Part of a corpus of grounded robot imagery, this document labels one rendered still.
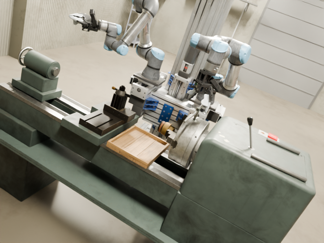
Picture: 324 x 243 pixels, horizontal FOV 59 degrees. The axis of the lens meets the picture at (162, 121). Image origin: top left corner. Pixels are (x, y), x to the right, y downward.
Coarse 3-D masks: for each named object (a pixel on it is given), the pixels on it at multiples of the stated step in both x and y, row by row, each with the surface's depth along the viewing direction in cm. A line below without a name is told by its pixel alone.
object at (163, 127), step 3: (162, 123) 177; (165, 123) 177; (168, 123) 178; (171, 123) 178; (159, 126) 177; (162, 126) 177; (165, 126) 176; (168, 126) 175; (171, 126) 178; (159, 129) 178; (162, 129) 176; (165, 129) 176; (171, 129) 176; (174, 129) 180; (162, 132) 177; (165, 132) 175
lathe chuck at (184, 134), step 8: (200, 120) 168; (184, 128) 162; (192, 128) 162; (176, 136) 162; (184, 136) 161; (184, 144) 161; (168, 152) 167; (176, 152) 164; (184, 152) 161; (176, 160) 168
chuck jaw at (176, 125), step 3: (183, 117) 178; (186, 117) 178; (177, 120) 178; (180, 120) 178; (183, 120) 178; (174, 123) 178; (177, 123) 178; (180, 123) 177; (174, 126) 178; (177, 126) 177; (177, 129) 179
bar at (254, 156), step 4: (252, 156) 141; (256, 156) 141; (260, 160) 141; (264, 160) 140; (268, 164) 140; (272, 164) 139; (276, 164) 139; (276, 168) 139; (280, 168) 139; (284, 168) 139; (284, 172) 139; (288, 172) 138; (292, 172) 138; (296, 176) 137; (300, 176) 137; (304, 180) 137
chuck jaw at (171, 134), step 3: (168, 129) 175; (168, 132) 173; (171, 132) 173; (174, 132) 174; (165, 135) 174; (168, 135) 170; (171, 135) 168; (174, 135) 170; (168, 138) 166; (171, 138) 165; (168, 141) 166; (171, 141) 165; (174, 141) 163; (171, 144) 166; (174, 144) 163; (174, 147) 164
